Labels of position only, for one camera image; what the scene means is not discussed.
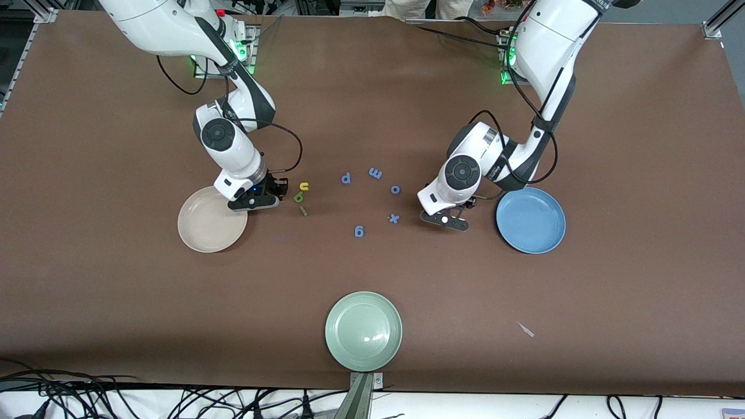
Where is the blue round plate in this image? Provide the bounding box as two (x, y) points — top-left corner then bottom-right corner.
(496, 187), (566, 254)

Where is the beige round plate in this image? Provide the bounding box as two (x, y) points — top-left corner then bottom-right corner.
(178, 186), (249, 253)

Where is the brown table cover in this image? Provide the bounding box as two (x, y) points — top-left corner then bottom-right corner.
(0, 10), (745, 396)

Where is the green round plate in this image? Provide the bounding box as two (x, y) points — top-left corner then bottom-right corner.
(325, 291), (403, 372)

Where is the person in beige trousers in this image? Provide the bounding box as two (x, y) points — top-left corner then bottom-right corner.
(383, 0), (473, 19)

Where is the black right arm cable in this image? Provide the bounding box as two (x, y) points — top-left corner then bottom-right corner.
(156, 55), (303, 175)

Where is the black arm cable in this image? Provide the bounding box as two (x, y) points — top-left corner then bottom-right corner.
(156, 55), (303, 175)
(469, 0), (559, 201)

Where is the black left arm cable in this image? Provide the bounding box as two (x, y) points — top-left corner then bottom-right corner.
(469, 0), (559, 201)

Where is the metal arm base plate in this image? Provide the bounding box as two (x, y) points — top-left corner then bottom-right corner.
(498, 32), (531, 87)
(194, 23), (260, 79)

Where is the black cable on table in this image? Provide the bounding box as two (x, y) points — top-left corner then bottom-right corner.
(407, 17), (513, 50)

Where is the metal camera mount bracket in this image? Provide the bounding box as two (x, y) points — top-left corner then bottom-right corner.
(335, 371), (385, 419)

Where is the aluminium frame profile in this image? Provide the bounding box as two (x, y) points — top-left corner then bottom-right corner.
(703, 0), (745, 38)
(0, 0), (59, 114)

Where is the black cable bundle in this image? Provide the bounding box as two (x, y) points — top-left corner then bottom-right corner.
(0, 358), (350, 419)

